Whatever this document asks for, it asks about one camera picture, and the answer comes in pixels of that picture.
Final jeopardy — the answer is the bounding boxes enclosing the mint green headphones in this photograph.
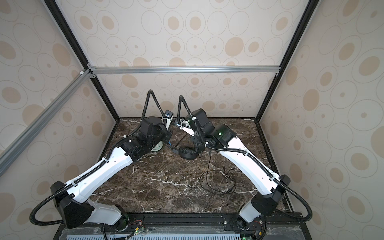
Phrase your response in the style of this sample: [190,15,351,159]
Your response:
[151,141,163,152]

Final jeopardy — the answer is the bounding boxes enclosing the black blue headphones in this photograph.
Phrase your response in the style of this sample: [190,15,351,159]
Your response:
[171,134,199,160]

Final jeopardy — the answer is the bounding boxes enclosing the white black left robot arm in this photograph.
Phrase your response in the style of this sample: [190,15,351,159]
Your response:
[29,90,169,231]

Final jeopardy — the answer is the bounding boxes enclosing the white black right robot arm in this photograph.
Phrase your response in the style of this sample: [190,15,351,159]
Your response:
[173,96,313,230]

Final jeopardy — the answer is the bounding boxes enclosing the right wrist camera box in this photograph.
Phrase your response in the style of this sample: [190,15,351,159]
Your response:
[175,120,195,136]

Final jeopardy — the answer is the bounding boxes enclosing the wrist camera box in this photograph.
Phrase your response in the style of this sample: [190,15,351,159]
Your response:
[175,120,195,136]
[162,110,174,129]

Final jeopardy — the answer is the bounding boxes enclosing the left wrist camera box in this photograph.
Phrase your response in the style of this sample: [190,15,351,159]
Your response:
[162,110,174,129]

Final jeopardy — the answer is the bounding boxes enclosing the silver aluminium back rail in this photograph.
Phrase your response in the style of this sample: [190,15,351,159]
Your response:
[91,66,280,74]

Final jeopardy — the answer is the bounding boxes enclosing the silver aluminium rail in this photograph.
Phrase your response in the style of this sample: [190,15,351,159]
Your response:
[1,70,91,175]
[91,66,280,74]

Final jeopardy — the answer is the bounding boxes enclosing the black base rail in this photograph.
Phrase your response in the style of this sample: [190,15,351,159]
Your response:
[54,213,311,240]

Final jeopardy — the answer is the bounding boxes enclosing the silver aluminium left rail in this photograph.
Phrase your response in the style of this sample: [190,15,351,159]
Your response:
[1,70,91,175]

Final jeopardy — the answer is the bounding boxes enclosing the black vertical frame post left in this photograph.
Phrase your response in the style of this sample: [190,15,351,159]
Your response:
[43,0,120,122]

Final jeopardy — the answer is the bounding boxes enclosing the black vertical frame post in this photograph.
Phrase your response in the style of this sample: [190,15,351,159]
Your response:
[255,0,320,123]
[43,0,120,122]

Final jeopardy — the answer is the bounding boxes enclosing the black vertical frame post right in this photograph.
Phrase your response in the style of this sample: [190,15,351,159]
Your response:
[255,0,320,123]

